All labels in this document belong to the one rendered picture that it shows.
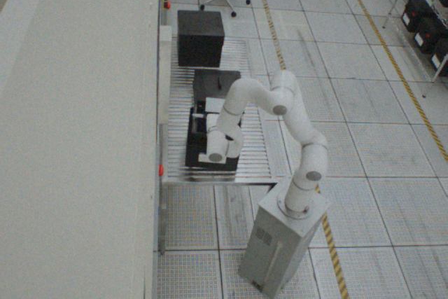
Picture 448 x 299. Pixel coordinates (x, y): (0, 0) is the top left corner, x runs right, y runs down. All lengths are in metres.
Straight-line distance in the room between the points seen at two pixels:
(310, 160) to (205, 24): 1.31
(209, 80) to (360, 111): 1.84
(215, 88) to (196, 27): 0.44
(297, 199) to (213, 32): 1.21
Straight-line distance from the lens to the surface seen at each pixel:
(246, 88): 1.74
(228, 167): 2.32
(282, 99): 1.68
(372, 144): 3.89
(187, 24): 2.88
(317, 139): 1.99
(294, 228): 2.21
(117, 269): 0.17
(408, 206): 3.59
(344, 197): 3.42
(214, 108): 2.18
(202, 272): 2.87
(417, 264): 3.34
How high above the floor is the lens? 2.57
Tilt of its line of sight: 46 degrees down
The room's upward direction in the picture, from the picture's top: 10 degrees clockwise
